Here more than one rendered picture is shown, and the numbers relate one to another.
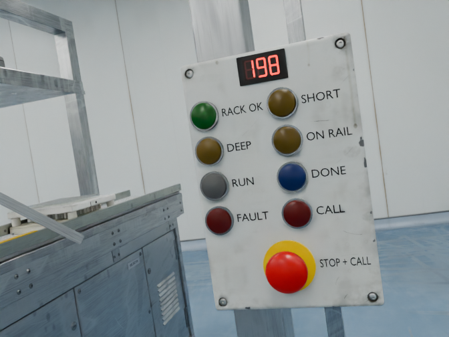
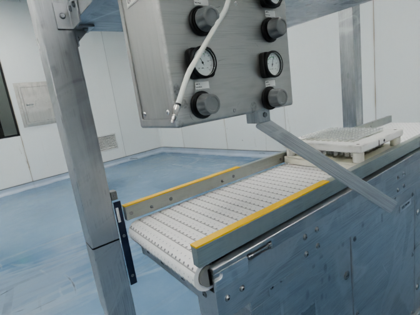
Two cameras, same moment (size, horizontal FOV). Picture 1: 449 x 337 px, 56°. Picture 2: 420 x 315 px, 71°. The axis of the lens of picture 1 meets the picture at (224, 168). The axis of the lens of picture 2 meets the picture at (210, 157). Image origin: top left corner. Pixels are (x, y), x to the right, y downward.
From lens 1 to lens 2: 57 cm
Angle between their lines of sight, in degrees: 38
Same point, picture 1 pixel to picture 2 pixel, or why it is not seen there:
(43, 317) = (320, 269)
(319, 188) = not seen: outside the picture
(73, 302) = (349, 250)
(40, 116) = (290, 43)
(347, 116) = not seen: outside the picture
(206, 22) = not seen: outside the picture
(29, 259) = (319, 216)
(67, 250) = (354, 201)
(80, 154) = (349, 77)
